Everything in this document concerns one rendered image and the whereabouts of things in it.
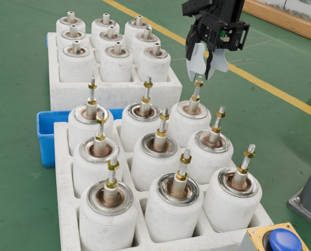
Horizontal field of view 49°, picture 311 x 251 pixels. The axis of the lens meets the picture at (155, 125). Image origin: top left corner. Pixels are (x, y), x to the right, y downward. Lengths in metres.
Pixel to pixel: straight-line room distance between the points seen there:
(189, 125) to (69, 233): 0.35
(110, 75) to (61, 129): 0.27
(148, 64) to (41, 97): 0.44
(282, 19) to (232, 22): 1.84
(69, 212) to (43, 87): 0.76
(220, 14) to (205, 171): 0.31
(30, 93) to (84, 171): 0.71
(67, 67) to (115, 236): 0.56
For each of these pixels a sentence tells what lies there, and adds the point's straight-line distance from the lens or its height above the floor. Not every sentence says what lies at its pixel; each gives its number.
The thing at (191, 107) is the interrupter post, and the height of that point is 0.26.
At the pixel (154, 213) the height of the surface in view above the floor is 0.22.
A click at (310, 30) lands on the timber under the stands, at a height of 0.05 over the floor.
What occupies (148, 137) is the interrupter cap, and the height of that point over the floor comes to 0.25.
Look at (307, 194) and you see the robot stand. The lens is 1.00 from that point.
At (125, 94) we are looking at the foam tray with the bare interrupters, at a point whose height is 0.15.
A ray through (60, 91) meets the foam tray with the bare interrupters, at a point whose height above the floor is 0.17.
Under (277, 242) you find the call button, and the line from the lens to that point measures 0.48.
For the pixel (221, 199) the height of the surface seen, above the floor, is 0.24.
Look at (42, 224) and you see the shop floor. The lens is 0.85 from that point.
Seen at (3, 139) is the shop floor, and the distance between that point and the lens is 1.09.
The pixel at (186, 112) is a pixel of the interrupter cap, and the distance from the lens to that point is 0.78.
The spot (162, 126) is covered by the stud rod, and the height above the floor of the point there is 0.30.
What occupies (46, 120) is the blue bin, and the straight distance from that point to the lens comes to 0.99.
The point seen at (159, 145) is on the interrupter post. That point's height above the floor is 0.26.
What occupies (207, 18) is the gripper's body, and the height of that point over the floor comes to 0.48.
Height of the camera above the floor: 0.68
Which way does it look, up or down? 36 degrees down
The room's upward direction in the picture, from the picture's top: 10 degrees clockwise
